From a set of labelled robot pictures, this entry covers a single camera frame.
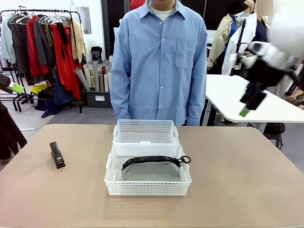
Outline light blue fluffy garment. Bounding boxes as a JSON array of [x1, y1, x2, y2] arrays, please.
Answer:
[[0, 13, 17, 65]]

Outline black hanging scarf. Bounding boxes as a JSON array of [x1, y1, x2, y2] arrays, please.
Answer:
[[56, 22, 70, 60]]

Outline white coat on mannequin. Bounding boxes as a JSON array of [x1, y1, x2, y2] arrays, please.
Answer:
[[221, 12, 257, 77]]

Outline black metal clothes rack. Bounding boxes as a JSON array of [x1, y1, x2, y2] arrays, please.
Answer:
[[0, 9, 83, 114]]

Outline person in dark blue top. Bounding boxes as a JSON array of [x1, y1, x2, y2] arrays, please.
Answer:
[[256, 0, 273, 43]]

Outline black cable bundle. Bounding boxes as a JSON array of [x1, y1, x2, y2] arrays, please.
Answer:
[[263, 123, 286, 151]]

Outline yellow cloth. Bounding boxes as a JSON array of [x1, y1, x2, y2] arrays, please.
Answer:
[[30, 83, 48, 95]]

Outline black hat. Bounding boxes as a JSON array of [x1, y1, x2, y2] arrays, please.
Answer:
[[226, 0, 249, 13]]

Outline black bag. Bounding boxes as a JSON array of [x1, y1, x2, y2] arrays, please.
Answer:
[[90, 46, 104, 64]]

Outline person in blue shirt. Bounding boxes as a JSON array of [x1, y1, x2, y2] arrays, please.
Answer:
[[110, 0, 208, 126]]

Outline white perforated plastic basket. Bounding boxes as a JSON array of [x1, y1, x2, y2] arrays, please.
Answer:
[[112, 119, 181, 145], [104, 143, 192, 196]]

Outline tall grey paper roll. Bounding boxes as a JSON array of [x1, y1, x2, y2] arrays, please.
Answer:
[[92, 60, 100, 92]]

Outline brown paper roll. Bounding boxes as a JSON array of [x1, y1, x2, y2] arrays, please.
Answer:
[[98, 66, 107, 92]]

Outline dark jacket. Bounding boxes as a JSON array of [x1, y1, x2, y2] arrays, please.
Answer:
[[0, 101, 28, 160]]

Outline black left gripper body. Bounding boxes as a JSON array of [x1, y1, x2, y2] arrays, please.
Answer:
[[0, 73, 12, 90]]

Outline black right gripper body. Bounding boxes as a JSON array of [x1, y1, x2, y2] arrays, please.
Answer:
[[241, 58, 287, 92]]

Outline red hanging jacket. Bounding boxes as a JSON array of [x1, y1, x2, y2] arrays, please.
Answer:
[[25, 16, 49, 77]]

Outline grey storage bin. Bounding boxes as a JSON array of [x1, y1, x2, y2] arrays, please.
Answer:
[[84, 91, 113, 108]]

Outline beige hanging garment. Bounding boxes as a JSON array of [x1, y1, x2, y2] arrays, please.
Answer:
[[70, 20, 85, 64]]

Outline dark grey hanging coat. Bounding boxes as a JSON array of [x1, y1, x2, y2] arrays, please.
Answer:
[[9, 16, 31, 75]]

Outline cream paper roll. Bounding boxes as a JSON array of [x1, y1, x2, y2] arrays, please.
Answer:
[[83, 64, 93, 89]]

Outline mannequin in beige coat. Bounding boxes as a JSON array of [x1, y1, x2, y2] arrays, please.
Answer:
[[206, 13, 239, 75]]

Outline dark blue denim cloth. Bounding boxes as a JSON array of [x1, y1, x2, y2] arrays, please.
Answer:
[[40, 77, 75, 119]]

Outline white silver wrist camera mount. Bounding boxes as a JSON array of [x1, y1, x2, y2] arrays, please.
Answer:
[[235, 40, 300, 72]]

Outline black stapler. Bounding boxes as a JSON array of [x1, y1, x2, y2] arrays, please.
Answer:
[[49, 141, 67, 170]]

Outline grey pencil case black zipper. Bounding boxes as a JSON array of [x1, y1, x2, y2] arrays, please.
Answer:
[[121, 155, 192, 182]]

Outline tan mannequin foot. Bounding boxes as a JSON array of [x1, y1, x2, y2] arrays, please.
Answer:
[[284, 90, 304, 103]]

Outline grey hanging jacket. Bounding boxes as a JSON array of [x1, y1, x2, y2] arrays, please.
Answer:
[[34, 16, 56, 67]]

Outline long red dress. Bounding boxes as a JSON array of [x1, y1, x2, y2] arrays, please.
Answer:
[[50, 23, 83, 100]]

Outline person's left forearm blue sleeve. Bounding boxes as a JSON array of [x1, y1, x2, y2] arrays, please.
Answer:
[[186, 71, 208, 126]]

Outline person's right forearm blue sleeve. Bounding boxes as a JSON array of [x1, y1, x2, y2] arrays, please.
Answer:
[[110, 71, 131, 120]]

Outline grey wall panel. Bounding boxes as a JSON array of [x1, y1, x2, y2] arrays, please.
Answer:
[[75, 6, 92, 35]]

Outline black tripod stand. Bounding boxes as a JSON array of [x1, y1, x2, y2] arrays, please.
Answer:
[[229, 18, 247, 76]]

